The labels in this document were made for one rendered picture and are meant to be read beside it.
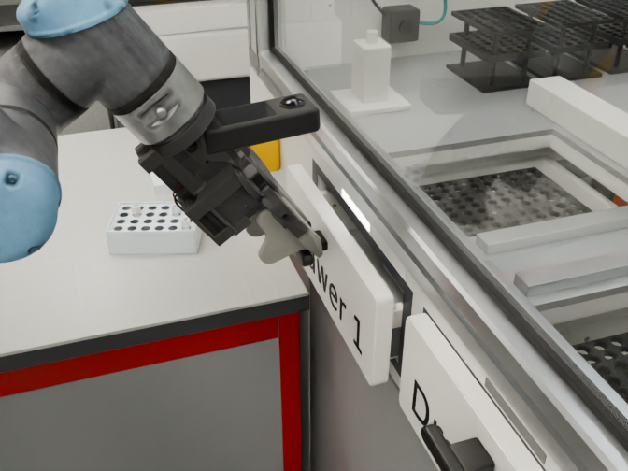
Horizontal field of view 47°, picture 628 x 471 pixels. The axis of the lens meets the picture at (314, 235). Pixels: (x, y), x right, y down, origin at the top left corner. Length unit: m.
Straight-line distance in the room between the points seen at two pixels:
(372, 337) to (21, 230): 0.34
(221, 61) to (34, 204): 1.06
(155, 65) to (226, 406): 0.57
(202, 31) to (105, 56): 0.91
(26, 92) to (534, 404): 0.45
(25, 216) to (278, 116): 0.28
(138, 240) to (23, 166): 0.54
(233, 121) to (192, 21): 0.82
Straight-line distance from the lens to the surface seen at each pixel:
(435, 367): 0.61
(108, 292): 0.98
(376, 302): 0.66
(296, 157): 0.97
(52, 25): 0.60
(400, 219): 0.66
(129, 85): 0.62
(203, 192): 0.68
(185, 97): 0.64
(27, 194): 0.49
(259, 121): 0.68
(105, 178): 1.26
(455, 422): 0.60
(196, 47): 1.50
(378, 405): 0.83
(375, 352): 0.69
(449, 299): 0.60
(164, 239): 1.02
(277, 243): 0.73
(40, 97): 0.62
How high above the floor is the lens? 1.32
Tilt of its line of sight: 32 degrees down
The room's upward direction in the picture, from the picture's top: straight up
